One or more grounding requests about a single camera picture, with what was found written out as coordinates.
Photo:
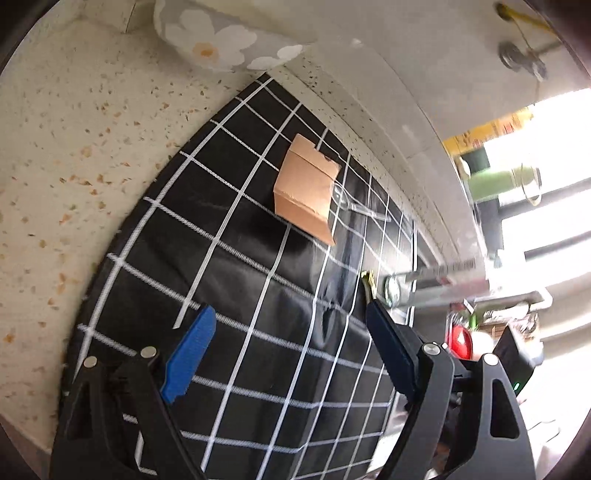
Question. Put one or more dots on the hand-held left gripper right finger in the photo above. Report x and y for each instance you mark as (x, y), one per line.
(392, 341)

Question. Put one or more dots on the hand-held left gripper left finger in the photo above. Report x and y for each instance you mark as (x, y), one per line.
(191, 355)

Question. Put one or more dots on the brown cardboard box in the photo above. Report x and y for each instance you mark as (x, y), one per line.
(302, 189)

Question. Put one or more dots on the clear glass bottle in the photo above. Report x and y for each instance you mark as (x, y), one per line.
(415, 288)

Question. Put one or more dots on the small yellow black wrapper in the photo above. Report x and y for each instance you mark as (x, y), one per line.
(367, 281)

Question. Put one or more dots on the black white-grid mat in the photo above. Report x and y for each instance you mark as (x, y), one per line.
(258, 295)

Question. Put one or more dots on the window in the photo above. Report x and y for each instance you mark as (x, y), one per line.
(545, 214)

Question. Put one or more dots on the clear plastic spoon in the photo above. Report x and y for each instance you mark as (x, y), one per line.
(344, 198)

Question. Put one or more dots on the green thermos bottle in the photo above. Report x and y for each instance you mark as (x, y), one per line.
(494, 184)

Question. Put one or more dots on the yellow detergent bottle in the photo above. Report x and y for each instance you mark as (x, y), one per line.
(485, 134)

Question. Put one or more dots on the grey flower-print bowl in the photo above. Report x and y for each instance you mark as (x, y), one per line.
(207, 37)

